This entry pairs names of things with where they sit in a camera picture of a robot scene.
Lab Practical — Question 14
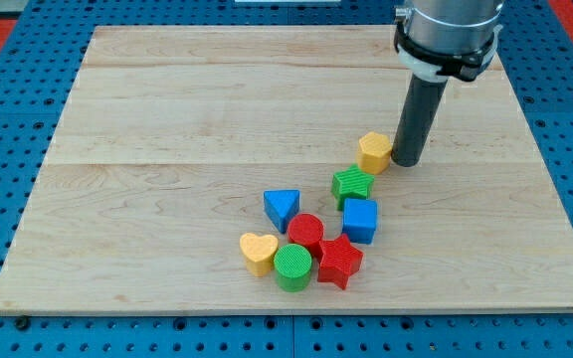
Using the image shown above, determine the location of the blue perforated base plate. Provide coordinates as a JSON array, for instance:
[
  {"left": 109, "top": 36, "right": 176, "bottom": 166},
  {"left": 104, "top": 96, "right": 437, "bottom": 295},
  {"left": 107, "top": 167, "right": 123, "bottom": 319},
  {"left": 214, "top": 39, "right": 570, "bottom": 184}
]
[{"left": 0, "top": 0, "right": 573, "bottom": 357}]

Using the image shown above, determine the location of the red star block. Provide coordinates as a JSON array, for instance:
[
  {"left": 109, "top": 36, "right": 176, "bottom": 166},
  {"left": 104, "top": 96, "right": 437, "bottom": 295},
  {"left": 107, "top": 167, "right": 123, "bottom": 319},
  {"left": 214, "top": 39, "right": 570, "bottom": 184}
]
[{"left": 317, "top": 234, "right": 364, "bottom": 290}]

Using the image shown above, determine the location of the red cylinder block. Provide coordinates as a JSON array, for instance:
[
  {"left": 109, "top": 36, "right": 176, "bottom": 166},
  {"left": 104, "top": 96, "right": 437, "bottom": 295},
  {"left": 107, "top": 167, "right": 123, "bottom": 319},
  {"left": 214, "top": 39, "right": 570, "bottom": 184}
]
[{"left": 286, "top": 213, "right": 324, "bottom": 261}]

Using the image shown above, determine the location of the yellow hexagon block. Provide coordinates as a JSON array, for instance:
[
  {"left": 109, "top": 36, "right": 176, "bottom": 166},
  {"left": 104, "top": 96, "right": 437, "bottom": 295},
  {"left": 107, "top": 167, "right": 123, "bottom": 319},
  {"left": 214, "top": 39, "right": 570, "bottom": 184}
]
[{"left": 356, "top": 131, "right": 392, "bottom": 175}]

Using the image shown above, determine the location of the blue cube block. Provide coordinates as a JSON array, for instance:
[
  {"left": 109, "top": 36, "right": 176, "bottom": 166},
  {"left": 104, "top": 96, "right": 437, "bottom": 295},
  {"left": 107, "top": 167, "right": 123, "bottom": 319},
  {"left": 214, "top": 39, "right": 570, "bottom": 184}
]
[{"left": 342, "top": 198, "right": 378, "bottom": 245}]

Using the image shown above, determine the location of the wooden board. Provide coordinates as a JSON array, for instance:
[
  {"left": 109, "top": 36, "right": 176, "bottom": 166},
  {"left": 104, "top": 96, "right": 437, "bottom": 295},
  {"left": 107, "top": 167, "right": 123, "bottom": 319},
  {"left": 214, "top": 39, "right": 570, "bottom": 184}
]
[{"left": 0, "top": 26, "right": 573, "bottom": 316}]

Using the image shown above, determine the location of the yellow heart block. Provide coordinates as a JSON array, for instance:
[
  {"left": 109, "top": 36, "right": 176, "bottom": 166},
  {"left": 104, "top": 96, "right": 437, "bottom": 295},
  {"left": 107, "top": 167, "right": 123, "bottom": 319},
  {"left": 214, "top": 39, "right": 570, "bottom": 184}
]
[{"left": 239, "top": 233, "right": 279, "bottom": 277}]

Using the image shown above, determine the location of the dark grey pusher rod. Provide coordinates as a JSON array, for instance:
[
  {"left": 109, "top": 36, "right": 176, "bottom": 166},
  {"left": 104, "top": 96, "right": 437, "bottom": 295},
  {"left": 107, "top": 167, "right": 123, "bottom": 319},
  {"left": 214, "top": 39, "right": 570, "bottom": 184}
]
[{"left": 391, "top": 75, "right": 447, "bottom": 167}]

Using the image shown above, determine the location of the green cylinder block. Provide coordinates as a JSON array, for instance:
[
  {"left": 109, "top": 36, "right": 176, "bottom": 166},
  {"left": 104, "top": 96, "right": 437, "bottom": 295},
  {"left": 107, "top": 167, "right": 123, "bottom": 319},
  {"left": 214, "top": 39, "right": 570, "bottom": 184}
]
[{"left": 274, "top": 244, "right": 312, "bottom": 292}]

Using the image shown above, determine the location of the blue triangle block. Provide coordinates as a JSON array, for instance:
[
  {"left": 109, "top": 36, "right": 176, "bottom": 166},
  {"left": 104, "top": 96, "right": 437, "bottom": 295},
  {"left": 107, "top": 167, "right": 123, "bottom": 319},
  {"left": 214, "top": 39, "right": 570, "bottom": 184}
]
[{"left": 264, "top": 189, "right": 300, "bottom": 234}]

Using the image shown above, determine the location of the green star block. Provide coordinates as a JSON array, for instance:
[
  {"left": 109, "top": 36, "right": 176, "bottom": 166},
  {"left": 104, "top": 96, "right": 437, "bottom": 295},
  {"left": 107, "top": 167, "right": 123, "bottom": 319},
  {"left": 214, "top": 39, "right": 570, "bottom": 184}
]
[{"left": 331, "top": 164, "right": 375, "bottom": 211}]

